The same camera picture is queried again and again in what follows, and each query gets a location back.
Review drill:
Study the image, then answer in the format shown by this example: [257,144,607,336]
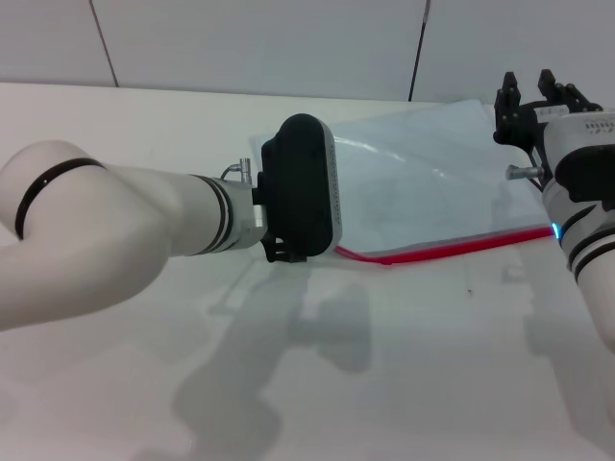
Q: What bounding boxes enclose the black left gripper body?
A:
[262,233,308,264]

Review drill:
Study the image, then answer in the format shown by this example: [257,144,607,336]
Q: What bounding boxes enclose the clear document bag red zipper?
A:
[249,99,554,268]

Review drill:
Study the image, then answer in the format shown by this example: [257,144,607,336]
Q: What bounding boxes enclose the thin black background pole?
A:
[407,0,432,102]

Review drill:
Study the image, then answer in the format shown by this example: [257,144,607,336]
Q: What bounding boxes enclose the silver arm cable connector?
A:
[507,162,545,182]
[221,157,254,184]

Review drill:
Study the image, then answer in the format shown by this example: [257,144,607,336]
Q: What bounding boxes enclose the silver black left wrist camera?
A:
[258,113,345,264]

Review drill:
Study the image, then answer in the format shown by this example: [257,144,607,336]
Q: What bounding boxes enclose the silver right arm cable connector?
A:
[507,162,545,182]

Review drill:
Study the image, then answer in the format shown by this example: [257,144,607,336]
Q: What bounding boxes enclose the silver left arm cable connector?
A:
[221,157,254,184]

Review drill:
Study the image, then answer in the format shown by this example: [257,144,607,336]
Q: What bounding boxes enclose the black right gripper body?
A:
[509,100,576,158]

